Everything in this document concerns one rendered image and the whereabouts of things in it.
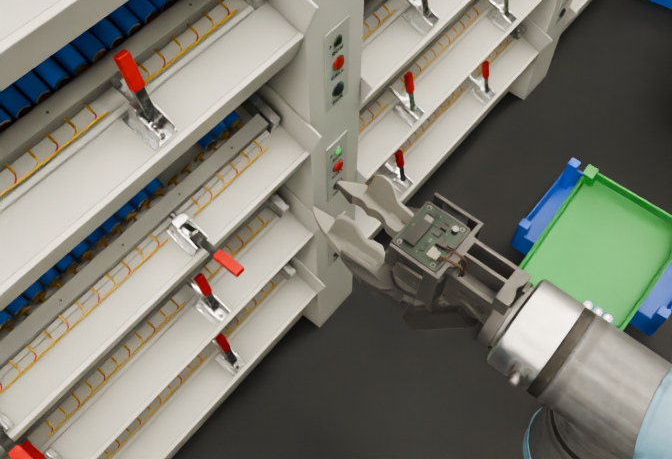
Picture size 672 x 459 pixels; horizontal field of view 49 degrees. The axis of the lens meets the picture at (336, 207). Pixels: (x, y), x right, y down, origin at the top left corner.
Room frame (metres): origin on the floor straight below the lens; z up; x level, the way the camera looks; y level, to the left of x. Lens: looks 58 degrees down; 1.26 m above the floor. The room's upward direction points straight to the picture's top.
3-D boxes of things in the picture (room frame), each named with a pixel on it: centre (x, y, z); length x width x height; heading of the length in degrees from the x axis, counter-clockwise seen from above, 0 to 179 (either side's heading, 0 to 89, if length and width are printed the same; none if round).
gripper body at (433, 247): (0.30, -0.11, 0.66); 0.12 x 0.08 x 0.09; 51
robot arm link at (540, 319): (0.25, -0.17, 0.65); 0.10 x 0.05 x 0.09; 141
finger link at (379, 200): (0.39, -0.04, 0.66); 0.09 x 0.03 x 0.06; 43
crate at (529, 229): (0.69, -0.52, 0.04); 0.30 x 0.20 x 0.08; 50
